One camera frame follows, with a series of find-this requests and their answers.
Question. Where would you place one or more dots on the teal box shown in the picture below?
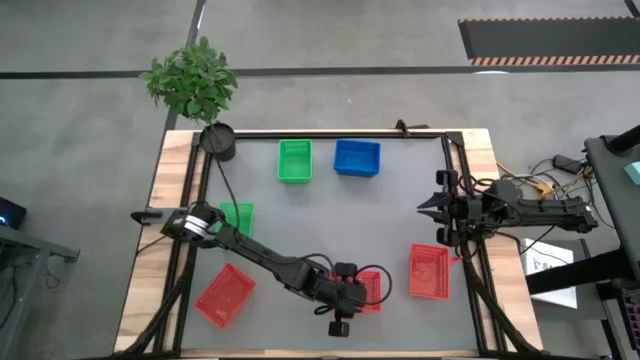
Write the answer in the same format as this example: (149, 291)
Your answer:
(634, 172)

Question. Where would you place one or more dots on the blue plastic basket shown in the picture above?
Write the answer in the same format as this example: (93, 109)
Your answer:
(357, 160)

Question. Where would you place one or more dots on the dark grey side table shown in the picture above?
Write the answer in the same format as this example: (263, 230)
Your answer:
(610, 175)

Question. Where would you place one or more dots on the black hazard-striped floor mat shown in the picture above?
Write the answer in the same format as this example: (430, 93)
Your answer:
(550, 37)

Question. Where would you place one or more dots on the grey metal desk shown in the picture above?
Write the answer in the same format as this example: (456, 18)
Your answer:
(25, 250)

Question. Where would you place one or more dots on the red plastic basket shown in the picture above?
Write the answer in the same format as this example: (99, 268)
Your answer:
(373, 291)
(225, 295)
(430, 272)

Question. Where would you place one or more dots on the black clamp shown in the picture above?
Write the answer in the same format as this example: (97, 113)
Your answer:
(402, 129)

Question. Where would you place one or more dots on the black plant pot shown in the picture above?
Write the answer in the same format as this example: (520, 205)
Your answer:
(217, 142)

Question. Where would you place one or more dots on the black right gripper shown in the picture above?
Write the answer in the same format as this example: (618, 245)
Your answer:
(457, 212)

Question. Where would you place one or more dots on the white cardboard box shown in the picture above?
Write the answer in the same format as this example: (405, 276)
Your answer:
(550, 280)

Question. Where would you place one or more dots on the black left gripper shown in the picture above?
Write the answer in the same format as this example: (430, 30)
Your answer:
(346, 296)

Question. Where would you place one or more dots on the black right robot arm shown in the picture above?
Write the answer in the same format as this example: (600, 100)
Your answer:
(545, 210)

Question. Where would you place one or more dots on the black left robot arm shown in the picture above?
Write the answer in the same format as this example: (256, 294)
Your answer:
(260, 255)

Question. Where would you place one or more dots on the black electronic device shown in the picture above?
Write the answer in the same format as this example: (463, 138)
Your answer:
(10, 212)

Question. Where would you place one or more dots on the black rig frame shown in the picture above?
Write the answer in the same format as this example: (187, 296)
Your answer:
(325, 134)

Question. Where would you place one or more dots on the green leafy potted plant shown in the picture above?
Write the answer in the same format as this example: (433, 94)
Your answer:
(192, 82)

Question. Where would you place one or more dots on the green plastic basket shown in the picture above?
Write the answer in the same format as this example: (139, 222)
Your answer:
(242, 215)
(295, 170)

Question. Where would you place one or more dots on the black power adapter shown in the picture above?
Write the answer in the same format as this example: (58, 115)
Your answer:
(567, 164)

